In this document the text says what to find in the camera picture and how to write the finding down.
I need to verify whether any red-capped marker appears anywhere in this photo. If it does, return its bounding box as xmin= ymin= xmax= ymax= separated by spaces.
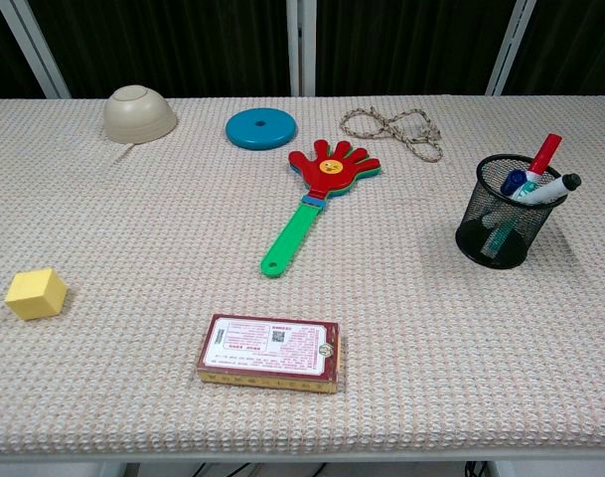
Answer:
xmin=525 ymin=132 xmax=564 ymax=186

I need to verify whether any dark cup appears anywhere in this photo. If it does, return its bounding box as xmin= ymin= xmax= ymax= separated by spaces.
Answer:
xmin=454 ymin=153 xmax=570 ymax=271

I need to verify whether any blue white marker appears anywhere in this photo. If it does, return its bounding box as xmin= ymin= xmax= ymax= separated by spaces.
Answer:
xmin=483 ymin=168 xmax=541 ymax=257

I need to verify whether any white marker with black cap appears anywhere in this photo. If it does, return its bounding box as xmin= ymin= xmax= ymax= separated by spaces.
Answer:
xmin=520 ymin=173 xmax=583 ymax=206

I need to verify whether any red green hand clapper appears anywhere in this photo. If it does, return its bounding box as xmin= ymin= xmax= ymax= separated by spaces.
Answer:
xmin=259 ymin=139 xmax=383 ymax=278

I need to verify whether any blue plastic disc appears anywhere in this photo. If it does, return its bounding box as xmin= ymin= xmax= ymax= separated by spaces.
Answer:
xmin=225 ymin=108 xmax=302 ymax=150

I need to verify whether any beige woven tablecloth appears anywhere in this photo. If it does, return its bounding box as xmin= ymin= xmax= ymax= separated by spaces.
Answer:
xmin=0 ymin=93 xmax=605 ymax=457

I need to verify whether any beige upturned bowl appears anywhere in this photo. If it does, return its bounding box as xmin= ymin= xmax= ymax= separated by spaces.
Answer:
xmin=101 ymin=84 xmax=179 ymax=146

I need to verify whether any black pleated curtain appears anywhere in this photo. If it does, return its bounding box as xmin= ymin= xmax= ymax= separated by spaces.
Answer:
xmin=0 ymin=0 xmax=605 ymax=100

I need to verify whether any yellow foam cube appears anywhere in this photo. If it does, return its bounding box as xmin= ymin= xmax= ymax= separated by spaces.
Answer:
xmin=4 ymin=267 xmax=69 ymax=322

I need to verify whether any grey metal frame post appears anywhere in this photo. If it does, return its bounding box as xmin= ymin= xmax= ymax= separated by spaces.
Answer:
xmin=0 ymin=0 xmax=73 ymax=99
xmin=485 ymin=0 xmax=544 ymax=96
xmin=285 ymin=0 xmax=317 ymax=96

